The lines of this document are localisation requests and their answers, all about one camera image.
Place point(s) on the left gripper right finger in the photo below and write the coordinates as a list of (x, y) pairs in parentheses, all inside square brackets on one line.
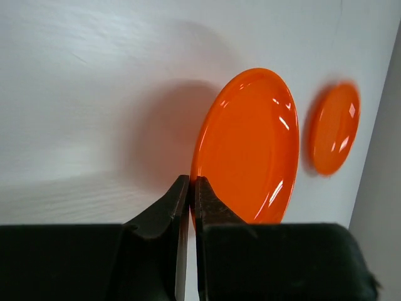
[(241, 261)]

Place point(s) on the orange plate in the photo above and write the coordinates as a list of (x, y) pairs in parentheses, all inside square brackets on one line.
[(333, 126), (248, 146)]

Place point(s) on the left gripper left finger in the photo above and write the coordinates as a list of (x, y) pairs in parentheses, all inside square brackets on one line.
[(142, 259)]

